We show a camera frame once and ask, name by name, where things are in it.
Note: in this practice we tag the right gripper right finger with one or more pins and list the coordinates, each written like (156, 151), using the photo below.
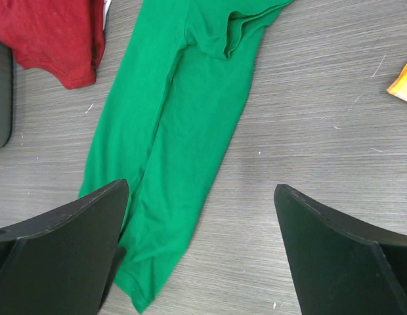
(340, 264)

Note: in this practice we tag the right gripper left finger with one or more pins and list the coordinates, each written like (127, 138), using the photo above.
(64, 261)

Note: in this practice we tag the orange checkered cloth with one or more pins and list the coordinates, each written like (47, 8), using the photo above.
(399, 87)

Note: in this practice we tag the green t shirt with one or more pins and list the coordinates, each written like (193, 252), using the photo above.
(176, 100)

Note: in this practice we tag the grey plastic tray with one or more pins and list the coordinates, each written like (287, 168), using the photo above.
(6, 94)

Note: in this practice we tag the red folded t shirt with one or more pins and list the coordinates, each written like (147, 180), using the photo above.
(64, 38)

